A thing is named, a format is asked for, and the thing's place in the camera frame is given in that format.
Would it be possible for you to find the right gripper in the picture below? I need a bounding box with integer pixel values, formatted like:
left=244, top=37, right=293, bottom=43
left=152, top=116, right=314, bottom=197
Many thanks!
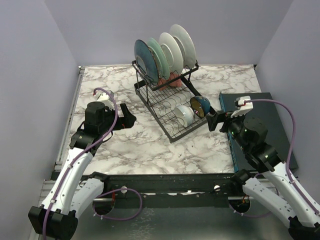
left=206, top=107, right=249, bottom=151

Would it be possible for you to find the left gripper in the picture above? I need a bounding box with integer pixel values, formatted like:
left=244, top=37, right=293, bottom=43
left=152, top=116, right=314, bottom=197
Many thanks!
left=99, top=103, right=137, bottom=135

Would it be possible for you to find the dark bowl cream inside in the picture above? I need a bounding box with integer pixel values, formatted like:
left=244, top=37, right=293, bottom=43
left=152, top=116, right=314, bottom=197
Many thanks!
left=190, top=96, right=211, bottom=119

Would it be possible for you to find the white small bowl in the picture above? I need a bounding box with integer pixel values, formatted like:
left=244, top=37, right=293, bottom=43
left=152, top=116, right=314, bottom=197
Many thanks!
left=173, top=105, right=194, bottom=128

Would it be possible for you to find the black wire dish rack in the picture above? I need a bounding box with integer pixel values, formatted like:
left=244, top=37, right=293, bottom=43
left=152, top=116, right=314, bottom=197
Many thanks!
left=131, top=60, right=207, bottom=143

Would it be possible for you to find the plain pink mug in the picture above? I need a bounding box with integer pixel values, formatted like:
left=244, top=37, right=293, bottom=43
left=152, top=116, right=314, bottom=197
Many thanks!
left=169, top=73, right=182, bottom=88

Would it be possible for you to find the pink printed coffee mug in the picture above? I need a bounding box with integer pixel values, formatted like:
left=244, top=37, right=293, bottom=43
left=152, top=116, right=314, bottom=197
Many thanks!
left=157, top=78, right=168, bottom=91

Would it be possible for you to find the blue ceramic plate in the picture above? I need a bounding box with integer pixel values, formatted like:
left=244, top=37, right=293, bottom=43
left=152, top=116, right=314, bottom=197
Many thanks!
left=134, top=39, right=159, bottom=86

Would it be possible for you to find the red plate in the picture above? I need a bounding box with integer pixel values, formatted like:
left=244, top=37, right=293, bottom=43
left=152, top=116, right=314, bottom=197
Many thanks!
left=169, top=24, right=197, bottom=69

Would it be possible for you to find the light blue floral plate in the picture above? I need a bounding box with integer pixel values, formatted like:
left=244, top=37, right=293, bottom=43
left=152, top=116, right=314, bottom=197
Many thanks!
left=147, top=37, right=170, bottom=80

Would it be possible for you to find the white plate lettered rim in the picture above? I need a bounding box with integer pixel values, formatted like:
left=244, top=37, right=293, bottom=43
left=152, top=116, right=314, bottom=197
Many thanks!
left=158, top=32, right=184, bottom=74

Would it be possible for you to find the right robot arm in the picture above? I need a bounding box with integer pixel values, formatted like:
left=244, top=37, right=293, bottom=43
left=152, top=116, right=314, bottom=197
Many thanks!
left=206, top=111, right=320, bottom=240

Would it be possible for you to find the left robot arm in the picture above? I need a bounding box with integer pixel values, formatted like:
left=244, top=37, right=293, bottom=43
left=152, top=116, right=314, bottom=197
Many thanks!
left=28, top=101, right=137, bottom=240

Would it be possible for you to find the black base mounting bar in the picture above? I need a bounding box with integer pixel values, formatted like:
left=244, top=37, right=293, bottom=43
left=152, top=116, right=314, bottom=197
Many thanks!
left=80, top=171, right=245, bottom=211

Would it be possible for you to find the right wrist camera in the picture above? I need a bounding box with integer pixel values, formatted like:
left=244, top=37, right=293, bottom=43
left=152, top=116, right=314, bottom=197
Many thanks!
left=230, top=96, right=254, bottom=118

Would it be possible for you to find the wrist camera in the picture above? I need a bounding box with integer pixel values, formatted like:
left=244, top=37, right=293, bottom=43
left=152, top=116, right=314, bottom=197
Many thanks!
left=94, top=92, right=114, bottom=109
left=230, top=96, right=254, bottom=118

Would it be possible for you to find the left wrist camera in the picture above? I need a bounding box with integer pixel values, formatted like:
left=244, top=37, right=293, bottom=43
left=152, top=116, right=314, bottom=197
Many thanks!
left=94, top=92, right=114, bottom=109

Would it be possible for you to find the blue network switch box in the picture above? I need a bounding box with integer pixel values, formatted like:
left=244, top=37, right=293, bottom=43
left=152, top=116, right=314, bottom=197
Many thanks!
left=219, top=92, right=290, bottom=173

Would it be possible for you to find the left aluminium rail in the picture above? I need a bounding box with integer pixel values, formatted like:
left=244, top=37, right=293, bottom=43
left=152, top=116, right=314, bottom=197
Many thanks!
left=55, top=66, right=86, bottom=164

